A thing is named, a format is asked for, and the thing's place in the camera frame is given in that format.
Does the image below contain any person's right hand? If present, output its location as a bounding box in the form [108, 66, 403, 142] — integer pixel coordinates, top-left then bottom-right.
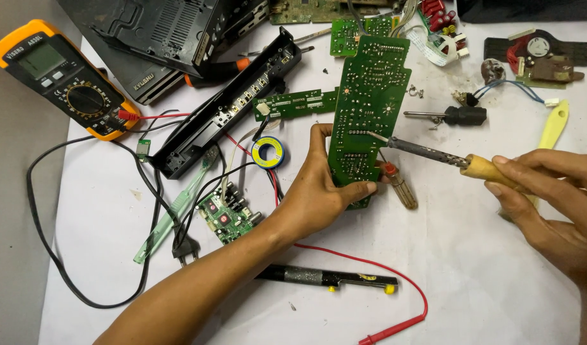
[484, 148, 587, 284]

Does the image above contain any person's left hand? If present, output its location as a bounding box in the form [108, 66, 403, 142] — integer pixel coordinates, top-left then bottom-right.
[268, 123, 391, 244]

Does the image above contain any wooden handle soldering iron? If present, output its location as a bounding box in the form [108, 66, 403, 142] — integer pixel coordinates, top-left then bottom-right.
[367, 130, 534, 195]

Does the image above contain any large green circuit board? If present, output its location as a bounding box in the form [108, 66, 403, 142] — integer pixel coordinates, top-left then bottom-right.
[327, 34, 413, 211]

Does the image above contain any black desoldering pump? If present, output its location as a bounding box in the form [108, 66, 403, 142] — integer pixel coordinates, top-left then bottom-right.
[254, 264, 399, 295]

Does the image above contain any red multimeter test lead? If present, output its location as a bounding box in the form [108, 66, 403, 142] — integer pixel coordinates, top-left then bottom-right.
[117, 109, 429, 345]

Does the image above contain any small green board with connectors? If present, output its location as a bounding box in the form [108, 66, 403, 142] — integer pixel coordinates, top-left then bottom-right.
[196, 180, 264, 245]

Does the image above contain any yellow plastic pry tool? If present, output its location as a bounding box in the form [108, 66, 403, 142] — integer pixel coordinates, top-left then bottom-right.
[498, 99, 571, 223]

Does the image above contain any narrow green circuit board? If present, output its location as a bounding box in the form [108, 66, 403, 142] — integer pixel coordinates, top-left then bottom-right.
[252, 87, 340, 122]

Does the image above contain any white table sheet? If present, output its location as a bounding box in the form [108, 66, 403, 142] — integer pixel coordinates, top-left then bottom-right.
[38, 19, 587, 345]

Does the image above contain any long black front panel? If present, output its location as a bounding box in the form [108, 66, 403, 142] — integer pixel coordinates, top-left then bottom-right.
[150, 26, 303, 180]

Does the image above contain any green translucent toothbrush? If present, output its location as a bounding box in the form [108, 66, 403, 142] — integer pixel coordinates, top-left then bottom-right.
[133, 146, 221, 265]

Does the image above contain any small round metal motor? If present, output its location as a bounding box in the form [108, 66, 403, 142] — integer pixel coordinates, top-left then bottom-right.
[480, 58, 507, 86]

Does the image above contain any black disc drive mechanism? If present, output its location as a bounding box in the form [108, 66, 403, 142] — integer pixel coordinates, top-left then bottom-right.
[483, 28, 587, 90]

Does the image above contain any square green circuit board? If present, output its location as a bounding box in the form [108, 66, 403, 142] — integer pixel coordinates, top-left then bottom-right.
[329, 16, 395, 58]

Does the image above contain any black multimeter test lead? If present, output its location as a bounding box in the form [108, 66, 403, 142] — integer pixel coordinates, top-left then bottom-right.
[125, 109, 186, 135]

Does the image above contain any tiny green module board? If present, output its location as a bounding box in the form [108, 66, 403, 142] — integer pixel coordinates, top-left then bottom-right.
[135, 138, 152, 162]

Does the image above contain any green main circuit board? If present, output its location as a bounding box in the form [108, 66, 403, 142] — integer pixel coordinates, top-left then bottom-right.
[269, 0, 400, 26]

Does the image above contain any black case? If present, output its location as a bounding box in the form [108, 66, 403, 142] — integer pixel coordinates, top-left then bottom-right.
[455, 0, 587, 24]

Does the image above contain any black device cover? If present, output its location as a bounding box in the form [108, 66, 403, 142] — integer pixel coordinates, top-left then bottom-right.
[73, 28, 189, 105]

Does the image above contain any black metal device chassis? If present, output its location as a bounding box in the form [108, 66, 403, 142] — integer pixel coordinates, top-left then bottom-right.
[58, 0, 271, 78]

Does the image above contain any circuit board with red capacitors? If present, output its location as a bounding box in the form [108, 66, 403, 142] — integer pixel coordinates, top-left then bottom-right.
[414, 0, 469, 54]

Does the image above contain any yellow black digital multimeter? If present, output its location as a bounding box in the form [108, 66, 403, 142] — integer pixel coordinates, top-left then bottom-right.
[0, 19, 141, 142]

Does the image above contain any blue yellow solder wire spool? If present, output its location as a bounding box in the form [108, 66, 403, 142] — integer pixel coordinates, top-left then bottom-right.
[251, 136, 286, 170]

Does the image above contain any amber handle screwdriver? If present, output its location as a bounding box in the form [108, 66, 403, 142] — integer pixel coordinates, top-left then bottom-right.
[379, 151, 419, 211]

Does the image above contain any grey flat wire bundle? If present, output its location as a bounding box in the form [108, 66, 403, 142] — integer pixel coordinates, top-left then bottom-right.
[221, 117, 282, 193]

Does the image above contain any black stubby handle tool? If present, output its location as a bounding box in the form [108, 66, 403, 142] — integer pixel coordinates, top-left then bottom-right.
[403, 105, 488, 131]

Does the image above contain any black orange handle screwdriver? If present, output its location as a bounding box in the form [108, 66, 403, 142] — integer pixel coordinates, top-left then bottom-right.
[184, 28, 333, 90]

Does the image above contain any white flat ribbon cable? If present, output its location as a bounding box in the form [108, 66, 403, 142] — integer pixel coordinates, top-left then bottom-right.
[403, 25, 461, 67]

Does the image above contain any black power cable with plug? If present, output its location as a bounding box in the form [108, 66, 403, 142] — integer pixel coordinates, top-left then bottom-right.
[26, 136, 201, 310]

